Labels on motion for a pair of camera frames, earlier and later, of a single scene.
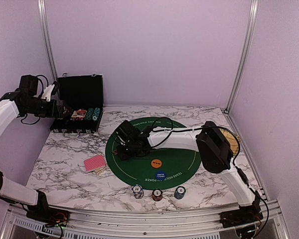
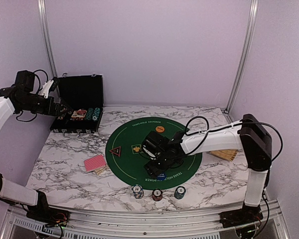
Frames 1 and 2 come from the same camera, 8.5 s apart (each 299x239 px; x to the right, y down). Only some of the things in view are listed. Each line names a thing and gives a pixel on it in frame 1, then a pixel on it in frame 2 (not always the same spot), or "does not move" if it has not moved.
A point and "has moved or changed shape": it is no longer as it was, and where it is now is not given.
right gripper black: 122,156 -> 153,171
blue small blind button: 160,175 does not move
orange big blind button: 156,163 has moved or changed shape
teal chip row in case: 96,113 does not move
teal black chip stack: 179,192 does not move
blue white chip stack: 138,191 does not move
